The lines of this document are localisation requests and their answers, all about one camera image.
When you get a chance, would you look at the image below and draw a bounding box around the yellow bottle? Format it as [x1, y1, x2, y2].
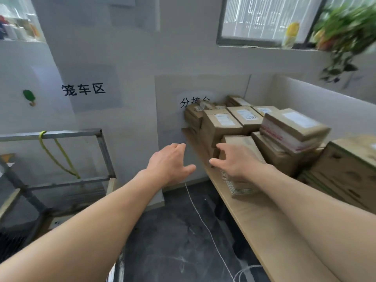
[282, 22, 301, 49]

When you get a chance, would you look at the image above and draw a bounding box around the dark-framed window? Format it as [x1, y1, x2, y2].
[216, 0, 333, 50]

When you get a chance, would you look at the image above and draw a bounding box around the pile of parcels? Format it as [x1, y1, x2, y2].
[184, 94, 332, 197]

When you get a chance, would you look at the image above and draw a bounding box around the white partition board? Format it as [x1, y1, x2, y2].
[269, 74, 376, 141]

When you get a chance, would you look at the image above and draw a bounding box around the green potted trailing plant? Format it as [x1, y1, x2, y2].
[311, 2, 376, 84]

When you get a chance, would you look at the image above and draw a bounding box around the white small bottle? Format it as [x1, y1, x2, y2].
[11, 19, 29, 40]

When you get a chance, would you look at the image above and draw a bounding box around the yellow-green rope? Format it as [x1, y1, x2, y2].
[38, 130, 81, 180]

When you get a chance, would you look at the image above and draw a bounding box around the metal wire cage cart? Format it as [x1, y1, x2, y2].
[0, 128, 127, 282]

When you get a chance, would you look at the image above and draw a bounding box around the cream tall bottle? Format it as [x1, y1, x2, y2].
[28, 14, 40, 38]

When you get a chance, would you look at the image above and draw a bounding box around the person's right forearm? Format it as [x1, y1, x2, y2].
[249, 166, 376, 282]

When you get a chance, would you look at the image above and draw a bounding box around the person's left hand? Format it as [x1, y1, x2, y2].
[145, 143, 197, 188]

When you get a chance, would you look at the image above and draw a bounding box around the person's left forearm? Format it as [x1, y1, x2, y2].
[0, 170, 165, 282]

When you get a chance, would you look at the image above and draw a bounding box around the green popsicle wall hook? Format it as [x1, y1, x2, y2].
[23, 89, 36, 108]

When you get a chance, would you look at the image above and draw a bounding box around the person's right hand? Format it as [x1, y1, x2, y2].
[209, 143, 274, 183]

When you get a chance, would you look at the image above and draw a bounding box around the wall sign with black characters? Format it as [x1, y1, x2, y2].
[60, 64, 124, 114]

